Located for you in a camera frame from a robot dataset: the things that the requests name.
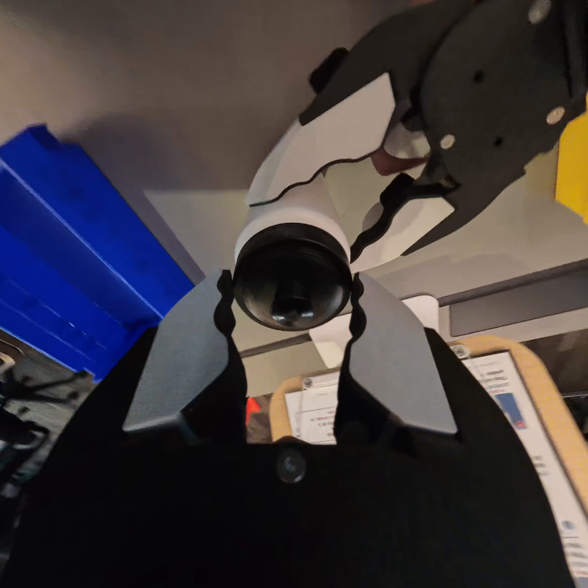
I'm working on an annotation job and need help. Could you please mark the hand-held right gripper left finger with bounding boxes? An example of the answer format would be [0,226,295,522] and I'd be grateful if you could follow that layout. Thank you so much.
[122,269,250,443]

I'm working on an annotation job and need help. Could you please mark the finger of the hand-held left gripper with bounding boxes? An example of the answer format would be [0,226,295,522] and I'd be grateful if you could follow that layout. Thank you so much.
[246,73,398,207]
[349,174,456,276]

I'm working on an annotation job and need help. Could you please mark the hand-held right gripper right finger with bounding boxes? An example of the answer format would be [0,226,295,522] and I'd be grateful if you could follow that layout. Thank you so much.
[334,273,458,443]

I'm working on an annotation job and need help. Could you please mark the white plastic bottle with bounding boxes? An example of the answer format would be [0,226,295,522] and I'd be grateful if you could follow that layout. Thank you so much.
[234,172,352,265]

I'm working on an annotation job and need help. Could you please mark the yellow plastic bin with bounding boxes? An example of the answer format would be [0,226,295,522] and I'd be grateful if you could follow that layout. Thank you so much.
[554,92,588,217]

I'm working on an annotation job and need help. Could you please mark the black bottle lid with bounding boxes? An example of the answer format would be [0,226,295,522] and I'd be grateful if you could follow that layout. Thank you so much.
[232,223,354,331]

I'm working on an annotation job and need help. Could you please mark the blue plastic bin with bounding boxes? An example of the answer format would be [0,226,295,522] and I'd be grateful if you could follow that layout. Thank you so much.
[0,124,196,384]

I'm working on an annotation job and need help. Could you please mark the person's left hand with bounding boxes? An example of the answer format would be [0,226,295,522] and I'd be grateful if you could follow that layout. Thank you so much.
[371,147,431,177]

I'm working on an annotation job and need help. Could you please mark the printed instruction sheet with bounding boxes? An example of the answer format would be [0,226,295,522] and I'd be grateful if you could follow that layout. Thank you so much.
[285,351,588,588]

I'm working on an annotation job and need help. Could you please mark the wooden instruction board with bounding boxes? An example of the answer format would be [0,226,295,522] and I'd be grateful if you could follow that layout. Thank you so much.
[269,335,588,511]

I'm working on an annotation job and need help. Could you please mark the dark desk cable flap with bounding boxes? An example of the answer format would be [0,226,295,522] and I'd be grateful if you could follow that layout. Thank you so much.
[439,271,588,338]

